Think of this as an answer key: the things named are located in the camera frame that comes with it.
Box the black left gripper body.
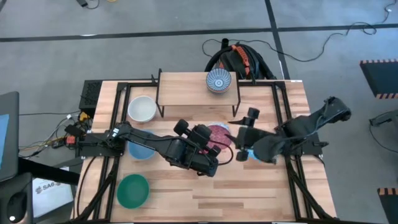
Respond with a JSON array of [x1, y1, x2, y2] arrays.
[[173, 119, 223, 158]]

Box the white labelled box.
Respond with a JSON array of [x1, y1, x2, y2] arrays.
[[32, 177, 75, 218]]

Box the black power adapter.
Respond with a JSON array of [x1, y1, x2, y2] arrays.
[[76, 0, 100, 9]]

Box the plain white bowl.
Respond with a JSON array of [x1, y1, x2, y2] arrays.
[[127, 95, 158, 123]]

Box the wooden shelf with black legs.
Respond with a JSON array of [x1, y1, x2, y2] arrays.
[[155, 68, 242, 118]]

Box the plain green bowl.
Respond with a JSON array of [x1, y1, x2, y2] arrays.
[[116, 173, 150, 210]]

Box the black aluminium table frame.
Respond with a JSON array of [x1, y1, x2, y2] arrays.
[[71, 79, 340, 224]]

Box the black beam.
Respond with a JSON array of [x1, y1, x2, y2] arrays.
[[18, 157, 80, 186]]

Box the black and orange backpack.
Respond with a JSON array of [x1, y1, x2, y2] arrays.
[[204, 37, 277, 81]]

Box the long black floor cable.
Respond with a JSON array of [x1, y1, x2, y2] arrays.
[[201, 21, 379, 63]]

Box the plain blue bowl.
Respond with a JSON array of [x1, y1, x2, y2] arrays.
[[127, 130, 157, 161]]

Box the pink wave patterned bowl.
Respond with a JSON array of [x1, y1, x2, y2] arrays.
[[205, 123, 233, 151]]

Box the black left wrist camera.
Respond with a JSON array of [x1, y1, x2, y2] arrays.
[[188, 123, 214, 147]]

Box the grey laptop with blue screen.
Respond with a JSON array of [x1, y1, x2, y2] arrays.
[[0, 91, 20, 183]]

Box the blue radial-line patterned bowl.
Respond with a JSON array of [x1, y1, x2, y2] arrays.
[[205, 68, 233, 94]]

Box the black computer mouse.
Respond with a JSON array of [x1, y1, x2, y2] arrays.
[[6, 191, 28, 216]]

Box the black power brick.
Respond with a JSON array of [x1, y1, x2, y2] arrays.
[[64, 124, 83, 136]]

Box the thin black cable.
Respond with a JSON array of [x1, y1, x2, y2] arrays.
[[382, 0, 398, 23], [19, 110, 81, 116]]

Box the black desk pad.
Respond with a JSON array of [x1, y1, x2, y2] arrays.
[[0, 172, 34, 224]]

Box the black perforated electronics box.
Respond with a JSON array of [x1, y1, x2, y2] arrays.
[[79, 80, 103, 114]]

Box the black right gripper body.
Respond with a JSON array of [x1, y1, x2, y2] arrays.
[[234, 106, 275, 162]]

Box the black mat with striped edge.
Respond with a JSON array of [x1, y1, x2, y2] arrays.
[[377, 187, 398, 224], [359, 58, 398, 100]]

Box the teal patterned bowl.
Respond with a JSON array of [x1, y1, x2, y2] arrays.
[[245, 148, 261, 162]]

